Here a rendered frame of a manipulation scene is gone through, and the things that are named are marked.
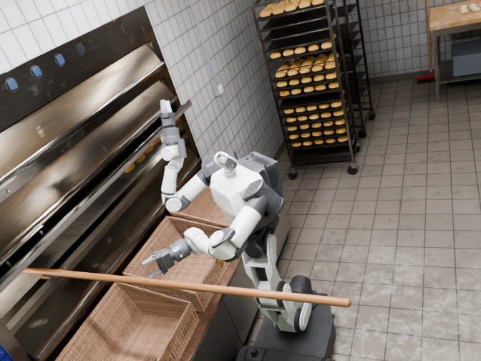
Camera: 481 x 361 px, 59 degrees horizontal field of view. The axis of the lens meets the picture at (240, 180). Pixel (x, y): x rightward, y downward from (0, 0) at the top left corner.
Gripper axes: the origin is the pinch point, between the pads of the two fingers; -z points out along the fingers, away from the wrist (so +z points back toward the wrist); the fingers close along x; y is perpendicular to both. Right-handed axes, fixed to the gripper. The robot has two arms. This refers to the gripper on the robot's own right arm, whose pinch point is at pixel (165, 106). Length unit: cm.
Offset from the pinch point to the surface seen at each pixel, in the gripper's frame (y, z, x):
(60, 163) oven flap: 60, 20, -5
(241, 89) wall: -36, -18, -211
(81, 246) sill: 59, 65, -7
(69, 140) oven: 55, 9, -9
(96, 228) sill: 54, 59, -18
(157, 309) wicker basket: 30, 113, -22
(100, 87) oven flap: 42, -19, -36
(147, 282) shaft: 13, 74, 39
